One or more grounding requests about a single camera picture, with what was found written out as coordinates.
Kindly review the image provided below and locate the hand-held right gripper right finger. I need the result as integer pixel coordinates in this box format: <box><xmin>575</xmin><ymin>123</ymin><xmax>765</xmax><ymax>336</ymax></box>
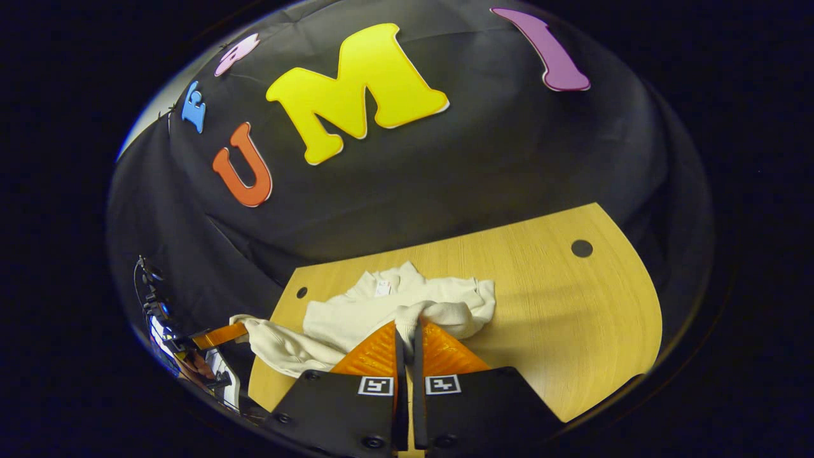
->
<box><xmin>412</xmin><ymin>318</ymin><xmax>567</xmax><ymax>455</ymax></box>

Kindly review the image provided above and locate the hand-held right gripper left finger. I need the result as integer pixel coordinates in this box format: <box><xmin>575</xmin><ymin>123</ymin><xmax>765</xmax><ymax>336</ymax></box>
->
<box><xmin>264</xmin><ymin>320</ymin><xmax>408</xmax><ymax>458</ymax></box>

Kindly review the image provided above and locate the cream sweatshirt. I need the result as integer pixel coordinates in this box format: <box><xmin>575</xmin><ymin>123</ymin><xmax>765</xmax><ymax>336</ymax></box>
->
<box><xmin>230</xmin><ymin>261</ymin><xmax>497</xmax><ymax>379</ymax></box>

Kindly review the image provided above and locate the black backdrop cloth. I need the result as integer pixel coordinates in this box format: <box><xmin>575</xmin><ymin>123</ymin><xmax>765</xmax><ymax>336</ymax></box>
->
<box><xmin>107</xmin><ymin>0</ymin><xmax>713</xmax><ymax>382</ymax></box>

